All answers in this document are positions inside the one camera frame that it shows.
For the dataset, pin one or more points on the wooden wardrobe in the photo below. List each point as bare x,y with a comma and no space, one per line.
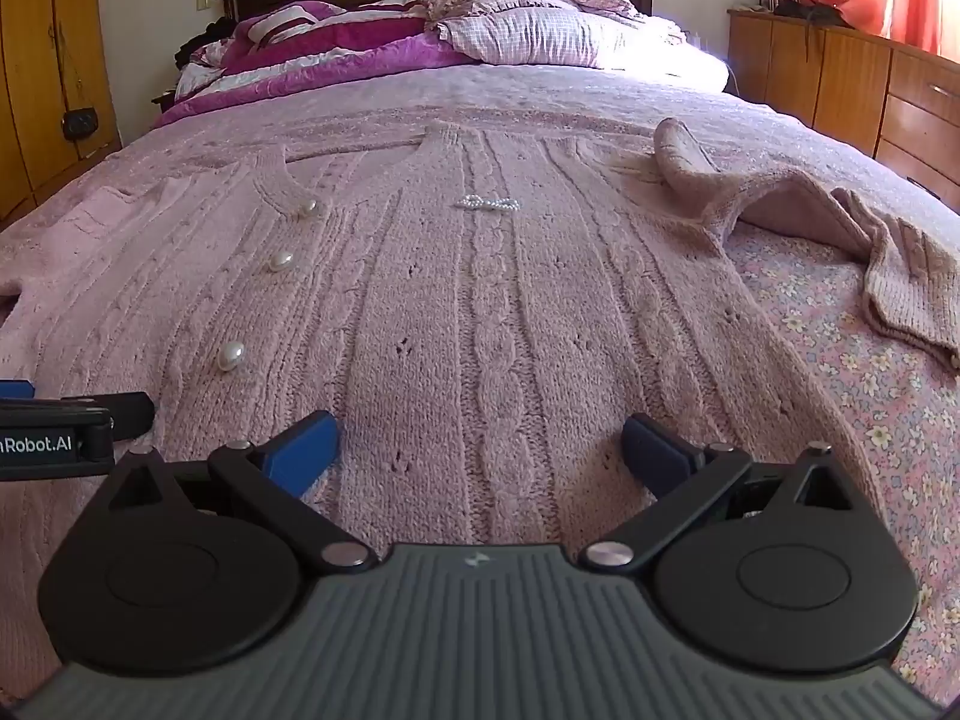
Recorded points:
37,52

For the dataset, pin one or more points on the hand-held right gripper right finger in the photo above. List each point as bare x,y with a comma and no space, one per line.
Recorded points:
654,457

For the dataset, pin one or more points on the pink knit cardigan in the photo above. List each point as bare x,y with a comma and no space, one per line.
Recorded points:
480,300

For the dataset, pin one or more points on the dark clothes pile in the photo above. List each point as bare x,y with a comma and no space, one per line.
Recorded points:
202,41

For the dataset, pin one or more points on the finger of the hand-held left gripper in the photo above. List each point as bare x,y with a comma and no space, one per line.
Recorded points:
124,414
15,389

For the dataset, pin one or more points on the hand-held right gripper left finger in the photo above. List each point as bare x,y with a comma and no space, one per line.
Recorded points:
309,454

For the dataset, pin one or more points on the pink checked pillow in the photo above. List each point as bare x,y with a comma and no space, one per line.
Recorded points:
540,34

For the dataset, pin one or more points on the wooden dresser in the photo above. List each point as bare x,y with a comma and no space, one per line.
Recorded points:
847,82

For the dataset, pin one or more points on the magenta and white blanket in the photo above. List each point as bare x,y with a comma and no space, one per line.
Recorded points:
337,52

